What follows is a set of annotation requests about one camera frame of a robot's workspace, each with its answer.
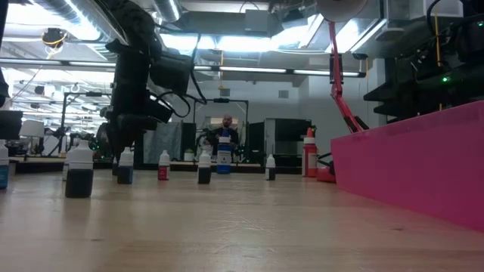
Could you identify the small red coloring bottle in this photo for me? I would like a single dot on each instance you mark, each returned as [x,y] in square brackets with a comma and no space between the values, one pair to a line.
[163,173]

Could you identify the white plant pot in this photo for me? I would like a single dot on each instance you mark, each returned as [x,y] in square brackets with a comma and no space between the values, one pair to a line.
[188,156]

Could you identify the red desk lamp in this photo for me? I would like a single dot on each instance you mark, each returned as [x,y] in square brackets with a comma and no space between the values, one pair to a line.
[342,9]

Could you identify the grey curtain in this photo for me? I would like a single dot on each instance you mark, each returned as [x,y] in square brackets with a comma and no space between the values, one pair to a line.
[166,143]

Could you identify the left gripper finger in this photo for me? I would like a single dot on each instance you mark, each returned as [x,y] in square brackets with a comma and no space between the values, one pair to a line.
[121,141]
[140,140]

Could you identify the small white-capped coloring bottle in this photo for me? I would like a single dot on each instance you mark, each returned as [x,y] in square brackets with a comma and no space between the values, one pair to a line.
[114,168]

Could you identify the black computer monitor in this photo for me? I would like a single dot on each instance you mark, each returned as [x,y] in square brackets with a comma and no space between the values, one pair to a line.
[10,124]

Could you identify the black metal station frame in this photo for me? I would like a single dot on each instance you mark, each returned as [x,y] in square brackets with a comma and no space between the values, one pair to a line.
[221,100]
[93,94]

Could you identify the pink translucent plastic bin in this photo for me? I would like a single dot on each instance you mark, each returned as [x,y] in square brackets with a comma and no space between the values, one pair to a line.
[416,170]

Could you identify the long ceiling light bar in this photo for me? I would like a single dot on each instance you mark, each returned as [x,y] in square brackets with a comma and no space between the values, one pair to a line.
[249,70]

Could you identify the small dark blue coloring bottle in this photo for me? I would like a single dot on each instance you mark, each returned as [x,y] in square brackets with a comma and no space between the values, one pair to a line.
[125,175]

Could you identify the person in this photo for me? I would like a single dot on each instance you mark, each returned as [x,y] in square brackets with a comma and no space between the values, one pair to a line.
[227,122]
[103,136]

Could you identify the silver ventilation duct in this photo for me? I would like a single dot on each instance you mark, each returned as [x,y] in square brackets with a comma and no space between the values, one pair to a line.
[168,9]

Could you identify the black cabinet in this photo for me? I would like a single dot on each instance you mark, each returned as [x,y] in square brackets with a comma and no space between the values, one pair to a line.
[291,136]

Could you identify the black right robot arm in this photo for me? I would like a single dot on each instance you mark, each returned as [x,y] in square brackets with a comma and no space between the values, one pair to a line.
[470,26]

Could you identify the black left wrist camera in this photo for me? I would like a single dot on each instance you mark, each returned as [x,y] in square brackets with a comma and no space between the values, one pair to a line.
[172,72]

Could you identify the grey wall vent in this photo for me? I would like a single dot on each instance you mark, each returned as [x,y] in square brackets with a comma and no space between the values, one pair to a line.
[225,92]
[283,94]

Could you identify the wooden background workbench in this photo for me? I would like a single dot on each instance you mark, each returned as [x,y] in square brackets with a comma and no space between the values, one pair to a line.
[38,159]
[181,164]

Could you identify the black background robot arm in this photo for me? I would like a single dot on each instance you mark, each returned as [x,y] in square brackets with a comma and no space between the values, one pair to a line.
[202,141]
[60,133]

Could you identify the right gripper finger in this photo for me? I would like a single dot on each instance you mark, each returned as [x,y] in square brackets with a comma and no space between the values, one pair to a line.
[401,111]
[397,96]

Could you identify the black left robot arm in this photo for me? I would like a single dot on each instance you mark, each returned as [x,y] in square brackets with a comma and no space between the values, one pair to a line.
[132,19]

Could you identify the large orange-red coloring bottle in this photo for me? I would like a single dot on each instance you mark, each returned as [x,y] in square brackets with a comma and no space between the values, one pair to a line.
[310,158]

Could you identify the large blue coloring bottle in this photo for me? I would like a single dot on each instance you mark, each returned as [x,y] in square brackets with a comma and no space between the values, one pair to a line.
[224,158]

